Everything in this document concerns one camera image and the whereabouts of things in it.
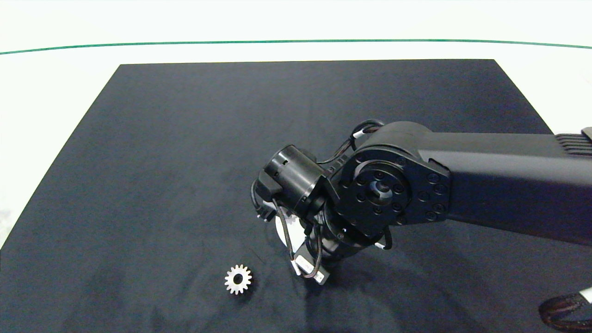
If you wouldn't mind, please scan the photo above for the small steel gear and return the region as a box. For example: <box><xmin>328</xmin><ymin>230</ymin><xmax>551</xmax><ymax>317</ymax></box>
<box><xmin>224</xmin><ymin>264</ymin><xmax>253</xmax><ymax>295</ymax></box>

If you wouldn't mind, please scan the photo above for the round white plate with pins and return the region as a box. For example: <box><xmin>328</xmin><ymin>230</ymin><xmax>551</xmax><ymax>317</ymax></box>
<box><xmin>275</xmin><ymin>213</ymin><xmax>307</xmax><ymax>253</ymax></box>

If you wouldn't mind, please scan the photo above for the dark mat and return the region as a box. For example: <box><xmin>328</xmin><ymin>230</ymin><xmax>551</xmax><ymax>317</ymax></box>
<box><xmin>0</xmin><ymin>59</ymin><xmax>592</xmax><ymax>333</ymax></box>

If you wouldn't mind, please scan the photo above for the boxy wrist camera shiny side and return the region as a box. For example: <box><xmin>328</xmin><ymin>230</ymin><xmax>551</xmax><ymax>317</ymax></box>
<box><xmin>290</xmin><ymin>242</ymin><xmax>331</xmax><ymax>285</ymax></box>

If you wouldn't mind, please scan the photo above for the black cable loop white tag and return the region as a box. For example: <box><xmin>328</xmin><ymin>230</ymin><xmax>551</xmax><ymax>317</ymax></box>
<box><xmin>538</xmin><ymin>288</ymin><xmax>592</xmax><ymax>332</ymax></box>
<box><xmin>272</xmin><ymin>198</ymin><xmax>324</xmax><ymax>280</ymax></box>
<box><xmin>317</xmin><ymin>119</ymin><xmax>385</xmax><ymax>165</ymax></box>

